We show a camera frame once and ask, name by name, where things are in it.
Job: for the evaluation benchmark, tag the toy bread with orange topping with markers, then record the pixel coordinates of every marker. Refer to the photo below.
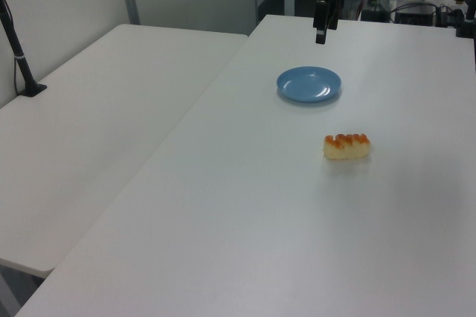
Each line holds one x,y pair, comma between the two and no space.
346,146

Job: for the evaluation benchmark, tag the blue plastic plate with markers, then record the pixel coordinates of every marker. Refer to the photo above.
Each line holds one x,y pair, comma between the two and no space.
308,84

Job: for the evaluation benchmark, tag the small black box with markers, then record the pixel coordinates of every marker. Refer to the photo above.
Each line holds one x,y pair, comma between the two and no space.
373,15

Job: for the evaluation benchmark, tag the black electronics box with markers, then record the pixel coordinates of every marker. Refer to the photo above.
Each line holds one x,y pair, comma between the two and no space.
414,15

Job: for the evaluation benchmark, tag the black table clamp mount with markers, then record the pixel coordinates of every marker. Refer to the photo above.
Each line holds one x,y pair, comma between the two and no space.
466,19

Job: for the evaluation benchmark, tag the black camera stand pole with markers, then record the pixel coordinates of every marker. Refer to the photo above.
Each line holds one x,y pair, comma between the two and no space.
15,45

